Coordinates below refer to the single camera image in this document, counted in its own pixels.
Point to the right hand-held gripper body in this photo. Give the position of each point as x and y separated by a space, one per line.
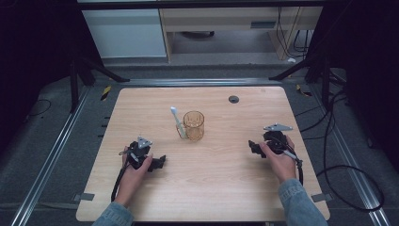
277 141

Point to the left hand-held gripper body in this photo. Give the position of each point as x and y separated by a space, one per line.
139 153

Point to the white toothbrush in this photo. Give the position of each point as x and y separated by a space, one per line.
178 124

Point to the amber glass mug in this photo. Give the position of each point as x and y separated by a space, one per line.
194 127

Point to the person's right hand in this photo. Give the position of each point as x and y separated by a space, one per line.
282 164

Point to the person's left hand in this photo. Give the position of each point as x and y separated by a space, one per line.
131 182

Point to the yellow black tape strip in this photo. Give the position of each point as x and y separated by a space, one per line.
303 91
106 92

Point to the grey tape piece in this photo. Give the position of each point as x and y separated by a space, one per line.
84 196
323 197

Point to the black metal stand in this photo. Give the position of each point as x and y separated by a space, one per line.
324 78
74 84

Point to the small white floor object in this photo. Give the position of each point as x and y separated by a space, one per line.
291 60

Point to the white cabinet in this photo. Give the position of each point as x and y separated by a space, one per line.
125 33

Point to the aluminium floor rail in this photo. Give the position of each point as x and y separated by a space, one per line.
351 163
50 163
200 82

